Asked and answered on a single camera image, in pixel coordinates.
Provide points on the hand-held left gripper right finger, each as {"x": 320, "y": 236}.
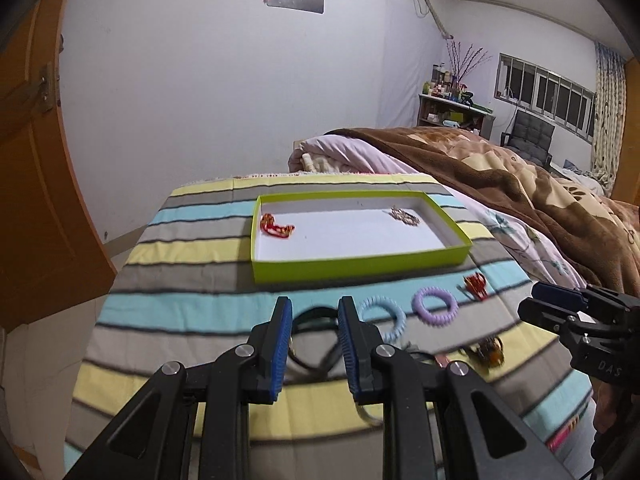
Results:
{"x": 347, "y": 350}

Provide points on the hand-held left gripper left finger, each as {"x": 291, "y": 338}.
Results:
{"x": 282, "y": 350}

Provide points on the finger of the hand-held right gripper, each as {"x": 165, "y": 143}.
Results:
{"x": 542, "y": 314}
{"x": 555, "y": 295}

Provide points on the black smart band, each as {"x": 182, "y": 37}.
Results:
{"x": 320, "y": 312}

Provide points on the silver bangle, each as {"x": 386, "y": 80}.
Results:
{"x": 369, "y": 416}

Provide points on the red hair clip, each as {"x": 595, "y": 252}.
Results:
{"x": 474, "y": 287}

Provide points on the green shallow cardboard box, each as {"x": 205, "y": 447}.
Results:
{"x": 350, "y": 232}

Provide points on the floral bed sheet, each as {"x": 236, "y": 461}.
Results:
{"x": 520, "y": 240}

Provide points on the brown claw hair clip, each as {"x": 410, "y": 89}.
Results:
{"x": 489, "y": 352}

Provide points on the small pink clip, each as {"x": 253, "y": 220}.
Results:
{"x": 442, "y": 360}

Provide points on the striped cloth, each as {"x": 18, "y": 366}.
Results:
{"x": 200, "y": 270}

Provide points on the brown patterned blanket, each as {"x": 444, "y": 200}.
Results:
{"x": 500, "y": 175}

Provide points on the rose gold hair clip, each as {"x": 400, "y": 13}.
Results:
{"x": 404, "y": 217}

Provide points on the grey chair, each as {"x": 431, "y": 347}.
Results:
{"x": 532, "y": 132}

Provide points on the patterned curtain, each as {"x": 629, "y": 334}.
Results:
{"x": 607, "y": 120}

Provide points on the pink quilt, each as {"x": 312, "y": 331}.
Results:
{"x": 350, "y": 155}

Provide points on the wooden shelf unit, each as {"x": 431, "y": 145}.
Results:
{"x": 452, "y": 115}

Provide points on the barred window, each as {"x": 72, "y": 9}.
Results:
{"x": 545, "y": 87}

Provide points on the cluster of bottles and jars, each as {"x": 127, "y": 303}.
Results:
{"x": 442, "y": 85}

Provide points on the vase of bare branches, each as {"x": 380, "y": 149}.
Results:
{"x": 462, "y": 65}

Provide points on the wooden door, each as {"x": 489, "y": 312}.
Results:
{"x": 40, "y": 210}

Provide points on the metal door hinge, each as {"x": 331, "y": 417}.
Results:
{"x": 46, "y": 89}

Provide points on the white wall pipe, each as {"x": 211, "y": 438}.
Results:
{"x": 435, "y": 15}

